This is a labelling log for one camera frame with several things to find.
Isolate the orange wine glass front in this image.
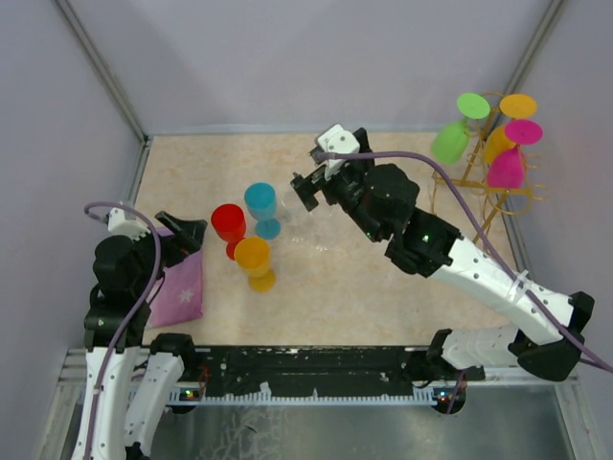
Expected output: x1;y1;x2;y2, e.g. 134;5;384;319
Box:
234;237;276;292

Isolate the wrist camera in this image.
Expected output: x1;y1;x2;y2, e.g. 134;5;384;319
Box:
107;207;150;241
311;124;360;181

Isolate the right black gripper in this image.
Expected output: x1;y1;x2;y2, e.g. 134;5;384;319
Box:
292;152;386;243

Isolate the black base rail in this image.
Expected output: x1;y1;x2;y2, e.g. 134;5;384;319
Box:
180;346;460;398

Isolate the clear wine glass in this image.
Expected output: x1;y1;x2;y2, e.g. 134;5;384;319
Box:
308;203;337;252
281;187;310;242

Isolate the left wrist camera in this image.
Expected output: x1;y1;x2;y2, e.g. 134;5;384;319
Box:
107;207;150;241

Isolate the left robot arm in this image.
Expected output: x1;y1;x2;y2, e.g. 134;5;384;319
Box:
72;201;208;459

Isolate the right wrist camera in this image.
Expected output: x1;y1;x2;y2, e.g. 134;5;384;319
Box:
311;124;360;181

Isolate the gold wire glass rack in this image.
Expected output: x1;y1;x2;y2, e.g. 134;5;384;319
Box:
452;92;547;233

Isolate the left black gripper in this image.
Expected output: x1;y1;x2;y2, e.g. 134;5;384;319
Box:
126;210;207;297

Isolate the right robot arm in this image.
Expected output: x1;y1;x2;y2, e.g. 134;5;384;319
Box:
290;124;594;382

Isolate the blue plastic wine glass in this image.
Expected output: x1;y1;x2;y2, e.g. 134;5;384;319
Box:
243;182;281;241

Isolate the white toothed cable duct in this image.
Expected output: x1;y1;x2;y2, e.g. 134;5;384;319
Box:
167;385;437;407

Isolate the orange wine glass back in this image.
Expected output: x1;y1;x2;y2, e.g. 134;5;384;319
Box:
482;93;539;164

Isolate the red plastic wine glass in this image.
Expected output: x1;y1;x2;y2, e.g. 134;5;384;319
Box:
211;203;246;260

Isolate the orange wine glass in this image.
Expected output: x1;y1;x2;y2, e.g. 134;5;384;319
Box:
482;93;539;164
234;237;276;292

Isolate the pink plastic wine glass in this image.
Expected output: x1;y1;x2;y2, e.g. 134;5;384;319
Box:
486;119;543;189

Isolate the green plastic wine glass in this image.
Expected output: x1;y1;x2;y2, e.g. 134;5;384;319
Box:
430;92;490;164

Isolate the purple printed cloth bag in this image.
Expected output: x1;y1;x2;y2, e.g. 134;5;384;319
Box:
146;249;203;329

